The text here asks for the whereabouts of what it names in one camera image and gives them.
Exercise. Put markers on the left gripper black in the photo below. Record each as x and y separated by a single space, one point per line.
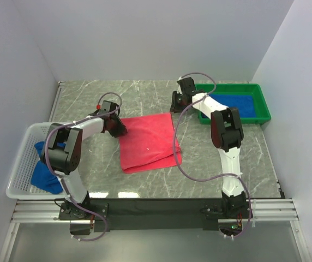
121 127

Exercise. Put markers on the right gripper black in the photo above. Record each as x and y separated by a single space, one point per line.
174 107

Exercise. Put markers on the pink towel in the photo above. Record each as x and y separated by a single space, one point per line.
148 144

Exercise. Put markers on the large blue towel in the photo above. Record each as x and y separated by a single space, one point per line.
244 103

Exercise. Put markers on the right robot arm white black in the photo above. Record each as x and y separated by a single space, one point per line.
226 135

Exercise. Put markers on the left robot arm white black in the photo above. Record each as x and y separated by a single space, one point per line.
63 145

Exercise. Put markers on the green plastic tray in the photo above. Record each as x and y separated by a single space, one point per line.
261 108

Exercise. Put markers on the blue towel in basket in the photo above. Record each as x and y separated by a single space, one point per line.
43 179

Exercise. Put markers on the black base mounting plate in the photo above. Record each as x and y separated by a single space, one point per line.
143 214

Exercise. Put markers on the white perforated plastic basket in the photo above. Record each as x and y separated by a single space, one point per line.
19 185

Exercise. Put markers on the aluminium rail frame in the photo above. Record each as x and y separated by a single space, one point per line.
45 211

